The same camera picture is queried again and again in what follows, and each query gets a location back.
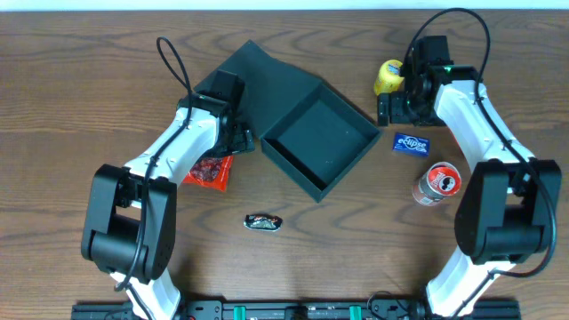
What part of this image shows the dark green box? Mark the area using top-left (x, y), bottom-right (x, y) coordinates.
top-left (218, 41), bottom-right (381, 202)

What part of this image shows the red pringles can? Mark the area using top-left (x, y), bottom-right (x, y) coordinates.
top-left (412, 162), bottom-right (462, 206)

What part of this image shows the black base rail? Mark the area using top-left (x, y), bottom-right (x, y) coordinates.
top-left (70, 299), bottom-right (522, 320)

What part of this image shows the red hacks candy bag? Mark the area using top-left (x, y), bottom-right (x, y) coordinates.
top-left (182, 156), bottom-right (234, 192)

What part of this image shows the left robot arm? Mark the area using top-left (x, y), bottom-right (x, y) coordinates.
top-left (81, 71), bottom-right (254, 319)

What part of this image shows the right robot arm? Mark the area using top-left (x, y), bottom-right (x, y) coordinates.
top-left (377, 36), bottom-right (562, 319)

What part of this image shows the blue eclipse mint tin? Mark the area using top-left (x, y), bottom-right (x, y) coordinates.
top-left (392, 132), bottom-right (430, 157)

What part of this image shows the small black candy wrapper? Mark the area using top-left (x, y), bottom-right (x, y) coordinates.
top-left (244, 213), bottom-right (283, 232)

